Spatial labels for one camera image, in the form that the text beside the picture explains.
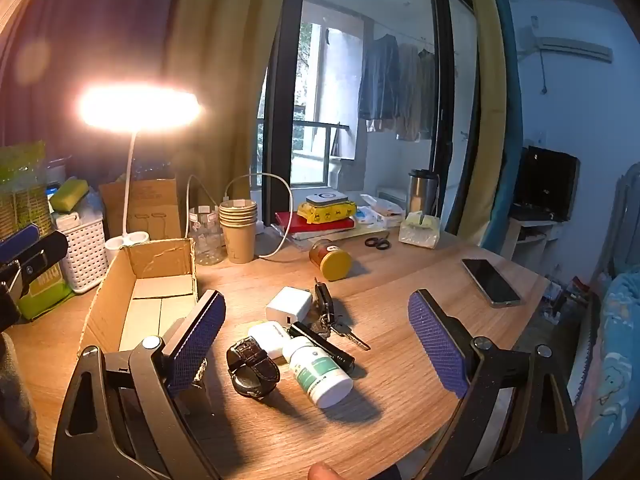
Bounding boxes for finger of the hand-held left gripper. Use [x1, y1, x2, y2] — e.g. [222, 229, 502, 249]
[0, 224, 69, 282]

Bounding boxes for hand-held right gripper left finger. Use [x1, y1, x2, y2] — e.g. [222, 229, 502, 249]
[52, 289, 227, 480]

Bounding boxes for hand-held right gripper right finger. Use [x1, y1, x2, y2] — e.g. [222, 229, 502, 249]
[407, 289, 583, 480]

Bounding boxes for white earbuds case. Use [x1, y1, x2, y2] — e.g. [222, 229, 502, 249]
[247, 321, 291, 361]

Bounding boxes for cardboard box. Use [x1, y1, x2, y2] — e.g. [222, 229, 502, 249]
[77, 237, 199, 361]

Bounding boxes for white wall charger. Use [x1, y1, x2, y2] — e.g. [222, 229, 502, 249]
[265, 286, 313, 327]

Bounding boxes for black flashlight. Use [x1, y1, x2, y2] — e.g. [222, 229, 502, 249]
[287, 321, 356, 375]

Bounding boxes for white pill bottle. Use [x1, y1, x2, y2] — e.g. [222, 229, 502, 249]
[282, 336, 354, 409]

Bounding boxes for black car key bunch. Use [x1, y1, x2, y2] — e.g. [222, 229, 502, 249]
[312, 277, 372, 352]

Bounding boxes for glass jar yellow lid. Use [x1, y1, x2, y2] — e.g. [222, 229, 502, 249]
[308, 239, 353, 281]

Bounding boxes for person's left forearm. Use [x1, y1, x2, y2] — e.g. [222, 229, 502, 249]
[0, 332, 39, 457]

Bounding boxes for person's right hand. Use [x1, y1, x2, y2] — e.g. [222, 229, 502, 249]
[308, 462, 346, 480]

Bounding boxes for green paper cup packet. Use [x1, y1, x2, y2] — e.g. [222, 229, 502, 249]
[0, 141, 76, 321]

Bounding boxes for white plastic basket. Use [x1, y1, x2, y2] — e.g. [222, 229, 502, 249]
[52, 212, 110, 293]

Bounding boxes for yellow green sponge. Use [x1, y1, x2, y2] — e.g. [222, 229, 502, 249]
[48, 176, 90, 212]

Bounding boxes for clear plastic bag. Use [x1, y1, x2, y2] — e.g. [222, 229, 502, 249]
[80, 191, 104, 222]

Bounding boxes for black smartphone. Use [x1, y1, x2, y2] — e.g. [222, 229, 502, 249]
[461, 258, 522, 308]

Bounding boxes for stack of paper cups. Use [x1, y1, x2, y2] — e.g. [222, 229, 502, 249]
[219, 199, 258, 264]

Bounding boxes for clear tissue pack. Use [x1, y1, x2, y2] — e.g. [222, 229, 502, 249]
[398, 211, 442, 249]

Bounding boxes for brown lamp packaging box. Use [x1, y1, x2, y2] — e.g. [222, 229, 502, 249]
[98, 178, 182, 241]

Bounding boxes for white television stand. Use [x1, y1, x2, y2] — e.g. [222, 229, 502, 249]
[500, 217, 566, 272]

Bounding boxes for clear document folder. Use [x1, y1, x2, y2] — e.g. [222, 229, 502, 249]
[280, 222, 388, 251]

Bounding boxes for white medicine box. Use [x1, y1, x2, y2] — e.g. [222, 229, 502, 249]
[360, 193, 406, 221]

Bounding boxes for red book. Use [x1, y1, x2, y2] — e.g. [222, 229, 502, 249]
[275, 211, 321, 233]

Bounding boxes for steel thermos cup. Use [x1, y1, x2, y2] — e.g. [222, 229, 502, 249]
[407, 169, 439, 216]

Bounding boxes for yellow printed pack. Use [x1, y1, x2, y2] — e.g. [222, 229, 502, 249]
[298, 200, 357, 224]

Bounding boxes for teal curtain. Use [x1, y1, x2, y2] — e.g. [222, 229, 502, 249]
[489, 0, 527, 281]

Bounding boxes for white desk lamp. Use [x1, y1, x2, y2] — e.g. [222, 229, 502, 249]
[77, 85, 201, 267]

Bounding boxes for white round-button device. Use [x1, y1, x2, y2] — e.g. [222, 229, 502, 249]
[306, 191, 346, 207]

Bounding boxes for black television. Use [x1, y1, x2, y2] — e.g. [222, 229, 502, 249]
[512, 146, 581, 223]

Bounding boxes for dark purple curtain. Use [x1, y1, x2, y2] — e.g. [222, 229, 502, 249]
[0, 0, 191, 186]

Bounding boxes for balcony railing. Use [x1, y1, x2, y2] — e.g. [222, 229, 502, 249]
[292, 120, 351, 161]

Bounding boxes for hanging grey garment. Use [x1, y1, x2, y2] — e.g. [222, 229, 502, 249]
[417, 47, 439, 139]

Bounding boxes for hanging beige garment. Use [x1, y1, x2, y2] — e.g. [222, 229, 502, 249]
[396, 42, 422, 142]

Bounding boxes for hanging blue shirt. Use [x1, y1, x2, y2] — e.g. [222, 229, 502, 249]
[357, 34, 401, 121]

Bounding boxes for black sliding glass door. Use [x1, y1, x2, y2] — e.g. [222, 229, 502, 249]
[260, 0, 481, 231]

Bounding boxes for olive yellow curtain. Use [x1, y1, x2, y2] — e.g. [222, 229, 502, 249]
[165, 0, 308, 196]
[460, 0, 523, 241]

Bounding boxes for white air conditioner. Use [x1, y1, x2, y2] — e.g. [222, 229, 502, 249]
[517, 35, 615, 64]

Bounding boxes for white lamp cable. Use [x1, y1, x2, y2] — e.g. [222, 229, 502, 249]
[186, 175, 221, 241]

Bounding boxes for white charging cable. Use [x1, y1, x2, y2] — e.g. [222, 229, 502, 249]
[224, 173, 293, 260]

